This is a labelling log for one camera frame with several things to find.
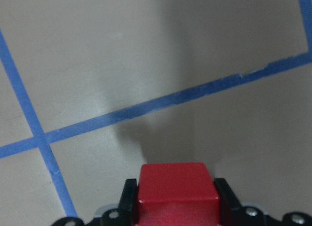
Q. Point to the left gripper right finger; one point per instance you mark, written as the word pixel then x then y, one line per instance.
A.
pixel 230 205

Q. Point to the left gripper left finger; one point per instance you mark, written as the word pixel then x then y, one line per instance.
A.
pixel 127 206

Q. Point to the red block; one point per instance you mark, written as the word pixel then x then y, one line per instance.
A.
pixel 177 194

